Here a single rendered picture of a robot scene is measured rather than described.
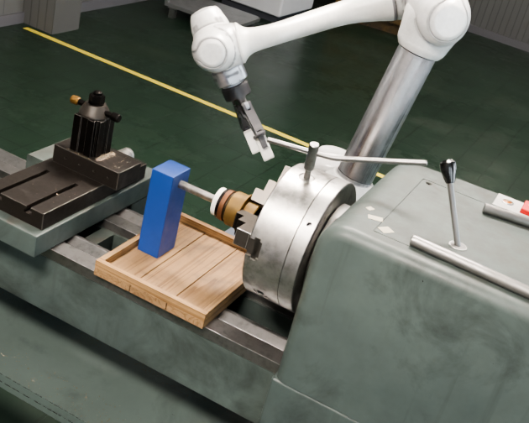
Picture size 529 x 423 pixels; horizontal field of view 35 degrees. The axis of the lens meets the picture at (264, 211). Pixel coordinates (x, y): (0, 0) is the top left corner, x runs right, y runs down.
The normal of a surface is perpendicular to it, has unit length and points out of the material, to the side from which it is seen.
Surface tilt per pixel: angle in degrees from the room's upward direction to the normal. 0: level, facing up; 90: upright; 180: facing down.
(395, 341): 90
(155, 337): 90
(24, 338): 0
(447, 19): 84
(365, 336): 90
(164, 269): 0
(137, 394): 0
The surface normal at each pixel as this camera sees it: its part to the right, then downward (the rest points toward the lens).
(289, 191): -0.03, -0.58
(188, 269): 0.22, -0.86
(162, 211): -0.43, 0.32
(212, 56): -0.14, 0.33
